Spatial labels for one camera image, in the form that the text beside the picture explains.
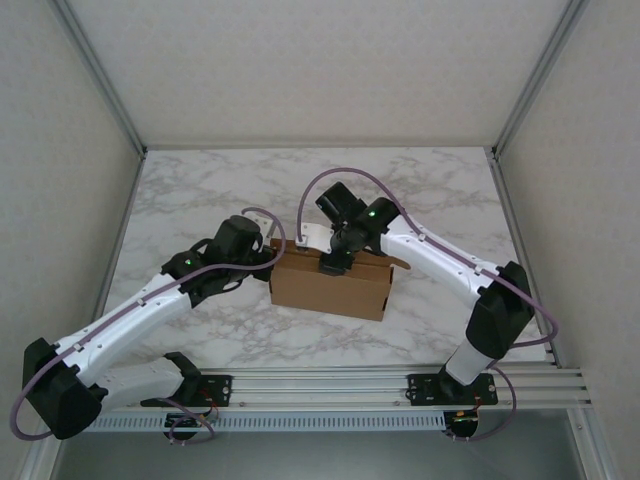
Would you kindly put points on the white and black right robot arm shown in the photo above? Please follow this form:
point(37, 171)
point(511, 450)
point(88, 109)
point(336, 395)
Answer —
point(440, 260)

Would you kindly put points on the thin aluminium table edge rail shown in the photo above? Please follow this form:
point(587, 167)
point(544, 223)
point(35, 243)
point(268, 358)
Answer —
point(320, 147)

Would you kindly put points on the aluminium table side rail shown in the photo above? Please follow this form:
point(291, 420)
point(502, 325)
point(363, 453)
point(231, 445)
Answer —
point(501, 185)
point(118, 240)

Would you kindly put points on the wide aluminium mounting rail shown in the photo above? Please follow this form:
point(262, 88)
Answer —
point(320, 387)

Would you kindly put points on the short aluminium frame leg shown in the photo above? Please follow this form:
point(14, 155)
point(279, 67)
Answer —
point(595, 450)
point(42, 462)

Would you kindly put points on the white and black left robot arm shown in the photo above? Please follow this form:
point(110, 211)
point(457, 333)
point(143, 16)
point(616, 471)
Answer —
point(130, 320)

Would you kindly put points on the brown cardboard box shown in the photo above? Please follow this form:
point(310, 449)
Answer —
point(325, 295)

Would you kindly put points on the aluminium frame post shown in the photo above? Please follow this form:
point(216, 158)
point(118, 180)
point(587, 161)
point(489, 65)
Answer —
point(103, 75)
point(536, 75)

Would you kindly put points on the small controller circuit board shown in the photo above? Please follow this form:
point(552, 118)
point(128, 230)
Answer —
point(187, 423)
point(462, 422)

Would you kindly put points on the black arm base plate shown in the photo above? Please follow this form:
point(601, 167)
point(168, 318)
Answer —
point(220, 385)
point(422, 387)

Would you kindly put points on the grey metal shelf panel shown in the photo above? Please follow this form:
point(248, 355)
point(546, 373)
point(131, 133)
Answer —
point(320, 457)

